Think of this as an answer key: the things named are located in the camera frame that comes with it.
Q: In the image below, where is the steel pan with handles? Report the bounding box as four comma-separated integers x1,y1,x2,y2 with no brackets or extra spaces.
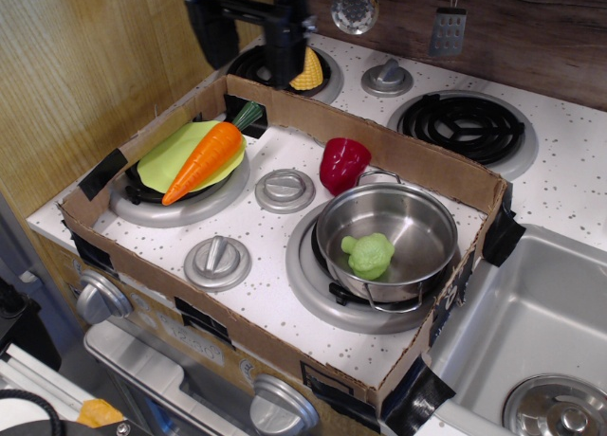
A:
315,176,458,314

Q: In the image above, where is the oven knob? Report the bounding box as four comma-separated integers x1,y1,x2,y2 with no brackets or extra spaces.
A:
76,269,133,325
249,374,320,436

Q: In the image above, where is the front right stove burner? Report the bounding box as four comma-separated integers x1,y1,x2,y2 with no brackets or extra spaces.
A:
285,205,461,335

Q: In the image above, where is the grey front stove knob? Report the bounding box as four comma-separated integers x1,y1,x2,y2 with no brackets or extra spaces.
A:
184,235,252,292

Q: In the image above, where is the back left stove burner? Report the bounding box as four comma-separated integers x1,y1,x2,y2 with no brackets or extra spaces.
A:
220,45,344,104

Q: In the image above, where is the black cable bottom left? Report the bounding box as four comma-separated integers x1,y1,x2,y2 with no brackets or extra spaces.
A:
0,388,65,436

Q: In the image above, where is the grey middle stove knob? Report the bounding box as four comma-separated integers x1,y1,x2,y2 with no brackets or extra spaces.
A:
255,169,316,214

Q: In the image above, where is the green toy broccoli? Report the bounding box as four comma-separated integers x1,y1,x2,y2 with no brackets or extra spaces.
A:
340,232,395,281

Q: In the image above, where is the stove burner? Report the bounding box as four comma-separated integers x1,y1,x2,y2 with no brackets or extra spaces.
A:
388,90,539,181
110,154,250,228
220,45,344,104
285,205,461,335

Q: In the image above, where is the right oven front knob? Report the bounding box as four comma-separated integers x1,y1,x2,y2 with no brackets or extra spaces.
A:
249,374,320,436

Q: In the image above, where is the red toy bell pepper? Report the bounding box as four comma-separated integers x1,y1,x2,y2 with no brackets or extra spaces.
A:
319,137,372,196

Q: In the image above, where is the back right stove burner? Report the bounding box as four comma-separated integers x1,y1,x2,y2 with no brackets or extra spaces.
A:
388,90,539,181

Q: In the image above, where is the silver oven door handle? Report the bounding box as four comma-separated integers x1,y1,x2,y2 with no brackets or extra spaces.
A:
83,321,255,435

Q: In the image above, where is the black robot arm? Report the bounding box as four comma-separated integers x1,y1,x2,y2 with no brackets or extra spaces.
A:
184,0,316,89

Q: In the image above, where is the yellow toy corn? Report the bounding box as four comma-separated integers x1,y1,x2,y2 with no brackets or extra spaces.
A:
289,47,324,91

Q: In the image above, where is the left oven front knob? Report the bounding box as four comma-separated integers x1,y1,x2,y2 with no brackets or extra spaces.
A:
76,269,133,325

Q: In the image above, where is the hanging silver strainer ladle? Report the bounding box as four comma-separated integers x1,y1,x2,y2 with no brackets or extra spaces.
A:
330,0,379,35

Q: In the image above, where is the grey stove knob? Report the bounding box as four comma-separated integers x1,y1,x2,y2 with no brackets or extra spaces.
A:
255,169,316,214
184,235,252,292
361,58,414,98

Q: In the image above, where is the light green plate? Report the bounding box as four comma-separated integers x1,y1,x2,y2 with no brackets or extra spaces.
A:
137,120,246,199

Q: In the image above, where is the hanging grey spatula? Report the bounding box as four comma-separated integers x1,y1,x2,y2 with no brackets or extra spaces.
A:
428,0,468,58

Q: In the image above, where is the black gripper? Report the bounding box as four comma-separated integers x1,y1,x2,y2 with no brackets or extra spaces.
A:
264,9,317,89

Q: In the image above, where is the silver sink drain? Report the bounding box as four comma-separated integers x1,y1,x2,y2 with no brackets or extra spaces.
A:
502,374,606,435

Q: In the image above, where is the yellow object bottom left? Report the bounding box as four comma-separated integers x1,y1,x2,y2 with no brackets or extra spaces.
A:
76,398,124,428

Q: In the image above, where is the front left stove burner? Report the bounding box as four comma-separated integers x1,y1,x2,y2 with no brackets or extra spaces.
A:
110,154,250,228

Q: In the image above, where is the grey back stove knob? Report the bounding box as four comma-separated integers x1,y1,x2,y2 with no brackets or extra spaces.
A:
361,58,414,98

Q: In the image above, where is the grey toy sink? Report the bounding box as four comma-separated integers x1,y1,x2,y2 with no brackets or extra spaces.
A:
378,223,607,436

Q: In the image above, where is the orange toy carrot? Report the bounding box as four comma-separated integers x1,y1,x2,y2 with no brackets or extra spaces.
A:
161,100,263,206

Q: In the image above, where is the brown cardboard fence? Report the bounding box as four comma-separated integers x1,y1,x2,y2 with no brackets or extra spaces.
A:
59,76,516,424

